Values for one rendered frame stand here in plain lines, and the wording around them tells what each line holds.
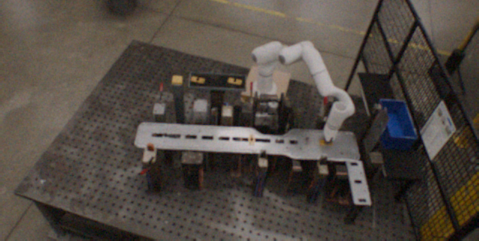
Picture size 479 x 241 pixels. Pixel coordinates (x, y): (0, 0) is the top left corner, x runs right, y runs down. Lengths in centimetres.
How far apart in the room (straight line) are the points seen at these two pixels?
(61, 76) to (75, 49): 46
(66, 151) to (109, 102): 51
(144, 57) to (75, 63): 134
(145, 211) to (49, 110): 196
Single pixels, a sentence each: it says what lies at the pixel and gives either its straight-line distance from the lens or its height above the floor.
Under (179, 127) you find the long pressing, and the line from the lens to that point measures 239.
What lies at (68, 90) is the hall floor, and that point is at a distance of 422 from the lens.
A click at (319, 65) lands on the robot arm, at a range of 216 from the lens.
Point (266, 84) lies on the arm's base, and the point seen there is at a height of 91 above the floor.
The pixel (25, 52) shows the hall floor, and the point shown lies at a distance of 485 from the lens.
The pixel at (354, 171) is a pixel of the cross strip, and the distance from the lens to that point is 236.
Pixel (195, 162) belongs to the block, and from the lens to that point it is 220.
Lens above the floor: 287
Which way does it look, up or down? 48 degrees down
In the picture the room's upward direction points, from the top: 6 degrees clockwise
